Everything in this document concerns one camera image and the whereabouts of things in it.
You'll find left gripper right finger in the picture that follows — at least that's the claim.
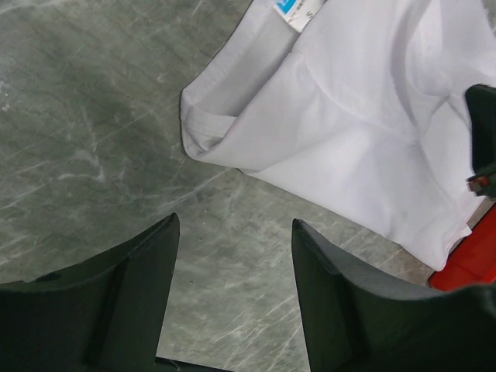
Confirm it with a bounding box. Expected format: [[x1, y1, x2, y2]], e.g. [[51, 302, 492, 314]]
[[291, 219, 495, 371]]

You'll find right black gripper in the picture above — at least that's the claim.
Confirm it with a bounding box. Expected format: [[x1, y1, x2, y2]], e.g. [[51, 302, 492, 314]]
[[465, 84, 495, 198]]

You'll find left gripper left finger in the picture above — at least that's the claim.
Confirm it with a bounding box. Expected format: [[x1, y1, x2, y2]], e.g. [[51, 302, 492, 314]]
[[1, 215, 180, 371]]

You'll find white t shirt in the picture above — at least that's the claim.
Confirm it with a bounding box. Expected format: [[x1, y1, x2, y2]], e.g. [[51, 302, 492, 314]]
[[181, 0, 495, 271]]

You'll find red plastic bin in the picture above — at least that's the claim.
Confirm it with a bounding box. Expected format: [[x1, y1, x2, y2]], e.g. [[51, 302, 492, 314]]
[[428, 205, 495, 291]]

